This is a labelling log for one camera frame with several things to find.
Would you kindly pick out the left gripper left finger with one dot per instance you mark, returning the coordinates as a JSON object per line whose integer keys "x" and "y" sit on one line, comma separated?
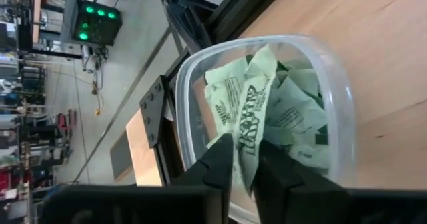
{"x": 166, "y": 204}

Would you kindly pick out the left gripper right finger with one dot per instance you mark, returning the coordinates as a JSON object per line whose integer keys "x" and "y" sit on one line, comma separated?
{"x": 300, "y": 204}

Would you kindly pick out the green Truvia sweetener packet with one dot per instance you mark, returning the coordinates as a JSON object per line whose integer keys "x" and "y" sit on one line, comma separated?
{"x": 310, "y": 157}
{"x": 321, "y": 137}

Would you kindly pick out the pale Stevia sweetener packet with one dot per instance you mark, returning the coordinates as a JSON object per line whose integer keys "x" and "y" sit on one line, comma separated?
{"x": 220, "y": 94}
{"x": 293, "y": 107}
{"x": 250, "y": 117}
{"x": 302, "y": 79}

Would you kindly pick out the clear plastic container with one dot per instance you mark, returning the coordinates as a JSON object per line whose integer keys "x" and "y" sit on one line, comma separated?
{"x": 187, "y": 94}

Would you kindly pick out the red equipment object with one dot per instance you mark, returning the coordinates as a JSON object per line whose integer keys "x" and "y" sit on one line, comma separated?
{"x": 66, "y": 120}

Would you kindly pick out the black box green lights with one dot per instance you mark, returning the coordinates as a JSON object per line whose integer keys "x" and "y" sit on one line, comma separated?
{"x": 100, "y": 27}

